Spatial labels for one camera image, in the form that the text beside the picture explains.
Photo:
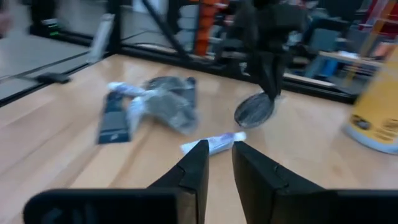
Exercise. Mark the yellow white wipes canister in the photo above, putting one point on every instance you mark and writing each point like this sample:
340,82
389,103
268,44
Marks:
376,109

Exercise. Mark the wooden desk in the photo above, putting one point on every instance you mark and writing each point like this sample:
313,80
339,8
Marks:
342,57

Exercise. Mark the shelf with orange white bins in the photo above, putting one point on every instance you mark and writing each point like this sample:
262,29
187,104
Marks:
205,28

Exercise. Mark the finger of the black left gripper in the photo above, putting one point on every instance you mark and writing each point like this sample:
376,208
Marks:
266,71
277,71

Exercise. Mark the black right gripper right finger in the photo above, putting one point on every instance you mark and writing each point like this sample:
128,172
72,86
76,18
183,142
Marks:
295,207

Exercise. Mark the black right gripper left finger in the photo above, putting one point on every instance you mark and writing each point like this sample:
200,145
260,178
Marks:
140,207

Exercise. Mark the black aluminium cell frame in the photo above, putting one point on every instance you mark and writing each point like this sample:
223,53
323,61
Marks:
317,88

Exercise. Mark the silver aluminium bracket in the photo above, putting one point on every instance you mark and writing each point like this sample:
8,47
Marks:
101,37

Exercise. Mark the dark navy flat tube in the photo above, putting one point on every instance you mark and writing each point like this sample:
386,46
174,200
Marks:
113,124

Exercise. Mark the wide red plastic bin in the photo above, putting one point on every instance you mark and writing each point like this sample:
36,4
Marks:
388,18

